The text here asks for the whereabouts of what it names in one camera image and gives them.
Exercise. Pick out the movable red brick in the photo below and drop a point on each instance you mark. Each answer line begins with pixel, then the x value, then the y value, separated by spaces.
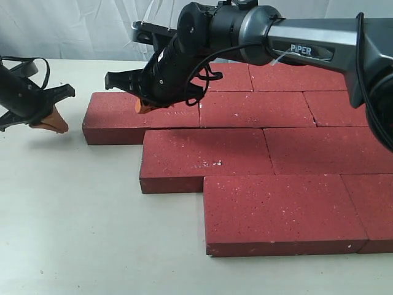
pixel 255 110

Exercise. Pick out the scratched red brick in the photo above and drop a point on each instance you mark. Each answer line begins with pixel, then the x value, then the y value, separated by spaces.
pixel 178 160

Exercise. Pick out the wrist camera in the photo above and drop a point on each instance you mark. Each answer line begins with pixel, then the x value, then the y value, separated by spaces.
pixel 151 34
pixel 25 69

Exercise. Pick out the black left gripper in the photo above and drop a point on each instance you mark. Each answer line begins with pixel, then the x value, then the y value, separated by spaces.
pixel 28 104

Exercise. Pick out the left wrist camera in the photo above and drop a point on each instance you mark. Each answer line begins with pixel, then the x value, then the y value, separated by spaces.
pixel 25 69

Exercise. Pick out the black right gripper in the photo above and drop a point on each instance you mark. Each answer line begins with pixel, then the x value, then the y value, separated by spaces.
pixel 165 79

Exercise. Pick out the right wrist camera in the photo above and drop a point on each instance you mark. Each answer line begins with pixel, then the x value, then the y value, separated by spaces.
pixel 151 34

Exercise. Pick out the white backdrop cloth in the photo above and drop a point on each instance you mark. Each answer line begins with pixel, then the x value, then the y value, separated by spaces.
pixel 102 30

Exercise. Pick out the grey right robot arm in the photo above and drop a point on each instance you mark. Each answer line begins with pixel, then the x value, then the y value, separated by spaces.
pixel 358 48

